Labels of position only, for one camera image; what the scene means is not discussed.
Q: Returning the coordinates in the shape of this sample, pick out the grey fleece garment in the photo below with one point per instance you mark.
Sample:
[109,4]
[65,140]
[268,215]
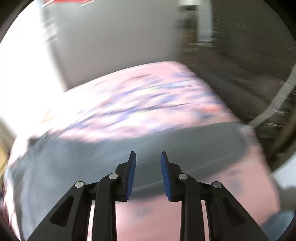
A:
[51,165]

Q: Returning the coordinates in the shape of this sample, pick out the black metal rack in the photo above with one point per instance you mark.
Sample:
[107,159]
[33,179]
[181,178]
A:
[275,127]

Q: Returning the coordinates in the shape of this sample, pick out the pink floral bed sheet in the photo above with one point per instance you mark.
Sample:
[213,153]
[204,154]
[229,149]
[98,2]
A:
[132,103]

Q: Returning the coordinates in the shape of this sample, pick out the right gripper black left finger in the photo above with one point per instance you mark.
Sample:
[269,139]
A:
[69,218]

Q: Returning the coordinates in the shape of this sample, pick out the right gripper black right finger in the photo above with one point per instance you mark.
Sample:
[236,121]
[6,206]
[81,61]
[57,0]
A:
[227,219]

